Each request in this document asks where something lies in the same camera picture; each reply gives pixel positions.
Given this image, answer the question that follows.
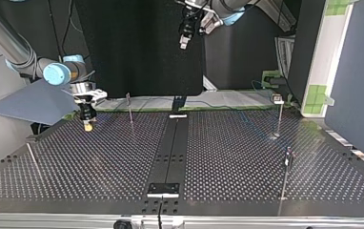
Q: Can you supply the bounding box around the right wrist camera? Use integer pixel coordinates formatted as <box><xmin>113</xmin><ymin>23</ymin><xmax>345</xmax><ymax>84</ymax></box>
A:
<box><xmin>71</xmin><ymin>89</ymin><xmax>109</xmax><ymax>105</ymax></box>

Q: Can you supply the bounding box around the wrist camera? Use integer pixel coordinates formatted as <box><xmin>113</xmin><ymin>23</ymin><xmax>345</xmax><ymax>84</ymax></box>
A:
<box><xmin>71</xmin><ymin>89</ymin><xmax>109</xmax><ymax>105</ymax></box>
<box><xmin>198</xmin><ymin>10</ymin><xmax>225</xmax><ymax>36</ymax></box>

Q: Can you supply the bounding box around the metal post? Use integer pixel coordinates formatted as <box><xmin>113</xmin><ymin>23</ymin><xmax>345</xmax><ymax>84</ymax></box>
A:
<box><xmin>277</xmin><ymin>146</ymin><xmax>296</xmax><ymax>200</ymax></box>
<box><xmin>271</xmin><ymin>94</ymin><xmax>285</xmax><ymax>139</ymax></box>
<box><xmin>26</xmin><ymin>142</ymin><xmax>46</xmax><ymax>181</ymax></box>
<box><xmin>125</xmin><ymin>92</ymin><xmax>135</xmax><ymax>126</ymax></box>

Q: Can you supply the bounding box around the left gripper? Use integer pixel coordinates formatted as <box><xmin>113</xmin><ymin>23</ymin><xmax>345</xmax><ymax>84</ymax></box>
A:
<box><xmin>177</xmin><ymin>7</ymin><xmax>201</xmax><ymax>51</ymax></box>

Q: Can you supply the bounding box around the black panel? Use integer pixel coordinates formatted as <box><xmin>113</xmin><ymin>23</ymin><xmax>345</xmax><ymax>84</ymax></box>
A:
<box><xmin>74</xmin><ymin>0</ymin><xmax>205</xmax><ymax>99</ymax></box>

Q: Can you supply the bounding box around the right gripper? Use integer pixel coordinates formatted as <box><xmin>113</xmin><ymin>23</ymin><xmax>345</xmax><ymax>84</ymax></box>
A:
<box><xmin>78</xmin><ymin>96</ymin><xmax>98</xmax><ymax>133</ymax></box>

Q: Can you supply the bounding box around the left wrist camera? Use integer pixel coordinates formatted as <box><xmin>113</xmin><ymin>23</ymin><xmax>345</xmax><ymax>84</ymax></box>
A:
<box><xmin>198</xmin><ymin>10</ymin><xmax>225</xmax><ymax>36</ymax></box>

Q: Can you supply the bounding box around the grey board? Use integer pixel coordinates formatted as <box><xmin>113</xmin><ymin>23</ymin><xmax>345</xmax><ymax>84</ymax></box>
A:
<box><xmin>0</xmin><ymin>78</ymin><xmax>80</xmax><ymax>127</ymax></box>

